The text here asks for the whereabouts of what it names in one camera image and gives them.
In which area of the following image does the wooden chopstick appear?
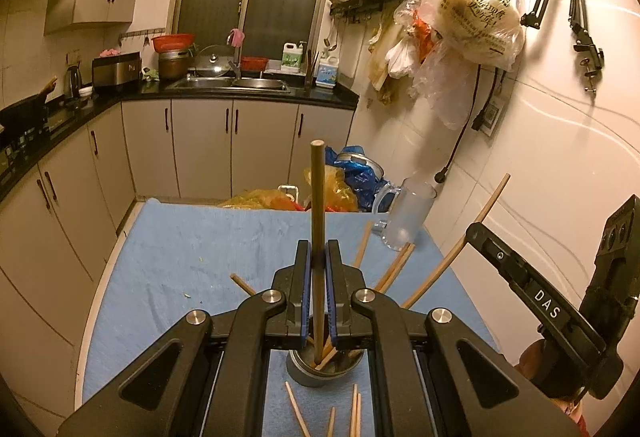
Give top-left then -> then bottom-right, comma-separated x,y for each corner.
230,273 -> 256,296
354,393 -> 362,437
310,139 -> 326,365
348,383 -> 359,437
401,173 -> 511,309
352,221 -> 373,268
374,243 -> 414,293
284,381 -> 311,437
326,407 -> 337,437
378,243 -> 416,293

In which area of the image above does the person right hand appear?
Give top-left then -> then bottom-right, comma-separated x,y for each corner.
514,339 -> 589,436

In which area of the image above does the dark utensil holder cup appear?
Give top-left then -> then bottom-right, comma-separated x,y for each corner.
286,348 -> 363,388

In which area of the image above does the blue towel table mat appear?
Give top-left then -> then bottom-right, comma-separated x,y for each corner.
81,196 -> 499,437

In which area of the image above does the clear glass mug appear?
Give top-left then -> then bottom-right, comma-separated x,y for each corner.
371,175 -> 437,251

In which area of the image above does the blue plastic bag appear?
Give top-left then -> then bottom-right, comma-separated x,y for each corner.
326,145 -> 388,212

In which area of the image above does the yellow plastic bag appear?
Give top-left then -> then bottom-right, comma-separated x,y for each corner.
218,165 -> 359,213

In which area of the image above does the steel pot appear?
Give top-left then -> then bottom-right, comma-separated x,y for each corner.
158,49 -> 193,81

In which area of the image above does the black wok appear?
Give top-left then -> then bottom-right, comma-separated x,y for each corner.
0,76 -> 58,135

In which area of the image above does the blue label bottle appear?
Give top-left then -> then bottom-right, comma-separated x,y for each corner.
316,57 -> 340,88

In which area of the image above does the glass pot lid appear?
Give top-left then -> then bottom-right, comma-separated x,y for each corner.
194,45 -> 234,78

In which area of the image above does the red bowl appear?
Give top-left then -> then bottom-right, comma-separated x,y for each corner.
241,56 -> 269,72

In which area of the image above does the electric kettle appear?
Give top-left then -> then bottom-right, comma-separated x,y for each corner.
64,64 -> 82,100

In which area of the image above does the green label detergent jug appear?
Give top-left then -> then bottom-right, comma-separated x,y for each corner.
281,42 -> 305,74

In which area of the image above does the red basin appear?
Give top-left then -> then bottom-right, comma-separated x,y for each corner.
152,33 -> 195,54

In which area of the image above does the pink cloth on faucet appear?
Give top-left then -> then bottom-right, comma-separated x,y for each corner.
227,28 -> 245,48

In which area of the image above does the white plastic bag hanging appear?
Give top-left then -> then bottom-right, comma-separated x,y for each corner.
419,0 -> 525,72

